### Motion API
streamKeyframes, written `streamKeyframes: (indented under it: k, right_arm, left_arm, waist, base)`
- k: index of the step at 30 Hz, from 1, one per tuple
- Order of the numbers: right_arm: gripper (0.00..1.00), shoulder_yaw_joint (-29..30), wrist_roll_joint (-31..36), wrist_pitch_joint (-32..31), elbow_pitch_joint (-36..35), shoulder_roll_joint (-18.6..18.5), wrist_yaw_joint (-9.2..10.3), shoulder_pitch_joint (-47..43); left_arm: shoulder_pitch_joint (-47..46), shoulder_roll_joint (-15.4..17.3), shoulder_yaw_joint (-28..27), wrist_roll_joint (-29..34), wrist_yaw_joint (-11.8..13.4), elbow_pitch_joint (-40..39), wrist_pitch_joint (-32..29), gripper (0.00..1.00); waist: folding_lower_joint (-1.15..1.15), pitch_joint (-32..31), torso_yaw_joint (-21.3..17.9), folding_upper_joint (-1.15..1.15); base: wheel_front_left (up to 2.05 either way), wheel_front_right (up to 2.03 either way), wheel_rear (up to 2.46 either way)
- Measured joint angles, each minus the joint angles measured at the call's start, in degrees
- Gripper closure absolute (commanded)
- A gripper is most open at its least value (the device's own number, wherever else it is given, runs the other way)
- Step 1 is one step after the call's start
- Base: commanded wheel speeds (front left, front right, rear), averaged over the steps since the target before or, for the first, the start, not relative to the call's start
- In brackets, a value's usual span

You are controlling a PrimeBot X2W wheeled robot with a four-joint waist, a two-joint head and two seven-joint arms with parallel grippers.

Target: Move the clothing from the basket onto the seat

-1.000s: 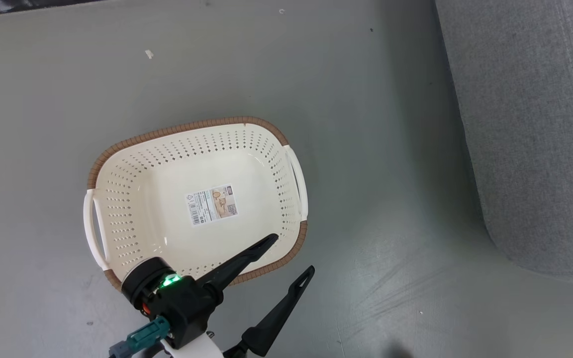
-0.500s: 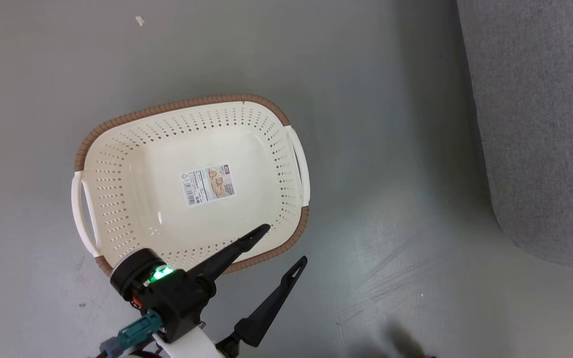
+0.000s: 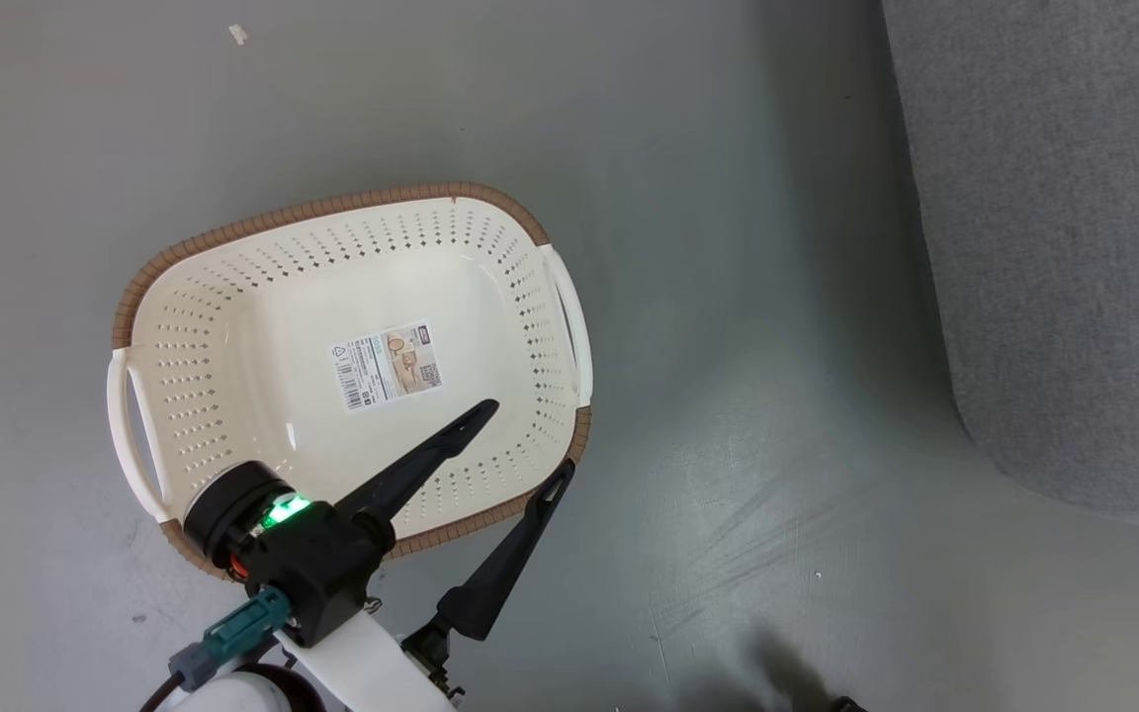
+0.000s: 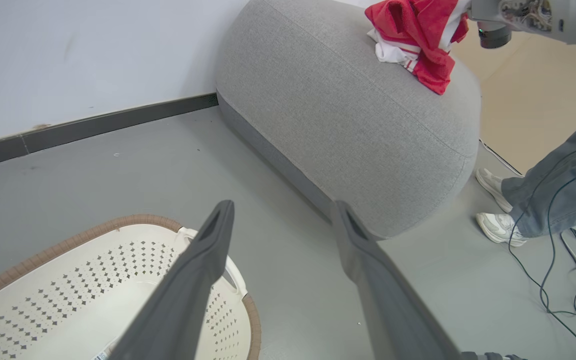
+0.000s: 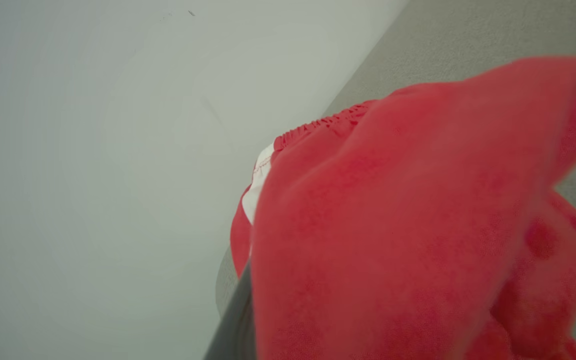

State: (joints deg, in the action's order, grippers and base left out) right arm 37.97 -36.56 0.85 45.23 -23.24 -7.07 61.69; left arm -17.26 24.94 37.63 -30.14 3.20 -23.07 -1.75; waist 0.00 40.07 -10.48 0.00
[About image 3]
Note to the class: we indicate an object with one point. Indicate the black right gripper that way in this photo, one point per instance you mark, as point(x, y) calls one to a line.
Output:
point(322, 569)

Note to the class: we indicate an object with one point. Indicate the cream laundry basket brown rim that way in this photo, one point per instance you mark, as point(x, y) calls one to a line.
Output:
point(233, 326)

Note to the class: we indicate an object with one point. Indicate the printed barcode label sticker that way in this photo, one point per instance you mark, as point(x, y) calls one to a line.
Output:
point(387, 366)

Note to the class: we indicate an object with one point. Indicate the small white paper scrap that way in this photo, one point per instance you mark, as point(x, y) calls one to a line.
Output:
point(237, 34)

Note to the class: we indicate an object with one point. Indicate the grey fabric sofa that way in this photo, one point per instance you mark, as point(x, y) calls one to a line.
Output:
point(1074, 247)

